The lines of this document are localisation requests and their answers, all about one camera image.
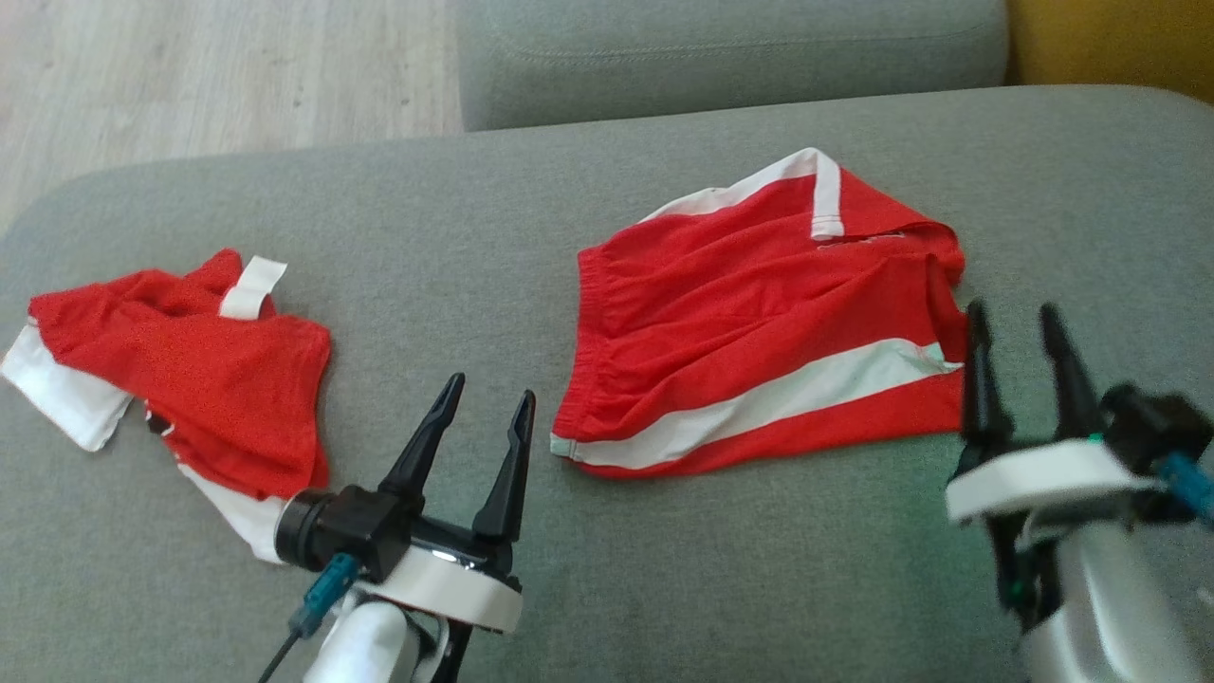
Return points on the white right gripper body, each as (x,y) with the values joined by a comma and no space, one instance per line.
(1034,479)

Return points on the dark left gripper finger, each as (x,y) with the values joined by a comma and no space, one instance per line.
(422,455)
(507,484)

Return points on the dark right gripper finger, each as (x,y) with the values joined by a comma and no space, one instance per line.
(984,398)
(1074,389)

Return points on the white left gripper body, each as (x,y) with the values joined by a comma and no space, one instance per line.
(455,588)

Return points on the red Bulls jersey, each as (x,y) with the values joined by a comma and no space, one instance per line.
(218,379)

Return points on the red shorts with white stripe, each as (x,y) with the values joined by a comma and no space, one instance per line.
(749,332)

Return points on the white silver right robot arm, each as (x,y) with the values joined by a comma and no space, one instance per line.
(1110,607)

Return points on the large grey sofa seat cushion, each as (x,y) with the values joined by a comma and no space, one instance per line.
(607,588)

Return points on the yellow upholstered panel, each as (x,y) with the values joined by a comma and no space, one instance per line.
(1119,43)

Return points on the small grey sofa cushion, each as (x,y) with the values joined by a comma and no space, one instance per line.
(730,57)

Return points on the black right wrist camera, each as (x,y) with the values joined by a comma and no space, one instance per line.
(1152,417)

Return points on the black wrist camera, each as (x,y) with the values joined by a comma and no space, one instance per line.
(351,526)
(1152,417)

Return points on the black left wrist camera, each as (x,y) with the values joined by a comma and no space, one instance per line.
(351,526)

